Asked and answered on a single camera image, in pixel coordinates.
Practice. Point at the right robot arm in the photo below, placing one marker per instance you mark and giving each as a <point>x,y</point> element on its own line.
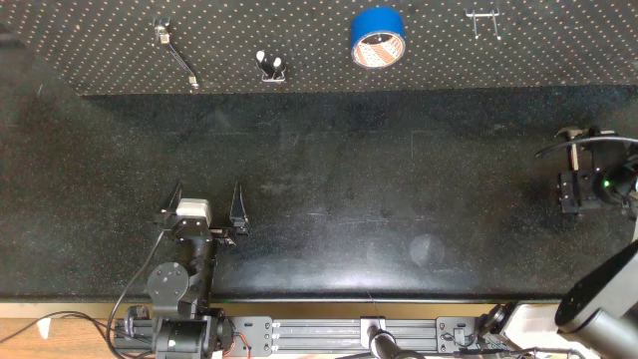
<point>598,294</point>

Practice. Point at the white tape piece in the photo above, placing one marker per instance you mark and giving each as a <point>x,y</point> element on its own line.
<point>44,326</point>

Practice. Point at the hammer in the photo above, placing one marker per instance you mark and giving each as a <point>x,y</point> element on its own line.
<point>573,132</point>

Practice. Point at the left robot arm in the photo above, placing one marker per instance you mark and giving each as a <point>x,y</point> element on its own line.
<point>169,284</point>

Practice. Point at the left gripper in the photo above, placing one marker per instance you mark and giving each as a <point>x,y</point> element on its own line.
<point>224,232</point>

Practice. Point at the pliers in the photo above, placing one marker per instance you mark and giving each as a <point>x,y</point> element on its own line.
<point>269,64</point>

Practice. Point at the wrench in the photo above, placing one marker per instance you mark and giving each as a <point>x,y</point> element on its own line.
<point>179,60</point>

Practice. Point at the mounting rail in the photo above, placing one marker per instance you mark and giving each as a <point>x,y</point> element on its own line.
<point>319,336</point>

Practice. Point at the roll of blue tape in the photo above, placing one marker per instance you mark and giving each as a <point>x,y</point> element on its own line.
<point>371,22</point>

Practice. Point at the black pegboard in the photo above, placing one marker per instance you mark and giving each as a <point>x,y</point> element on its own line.
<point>448,60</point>

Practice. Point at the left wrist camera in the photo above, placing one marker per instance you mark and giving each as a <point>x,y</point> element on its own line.
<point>194,208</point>

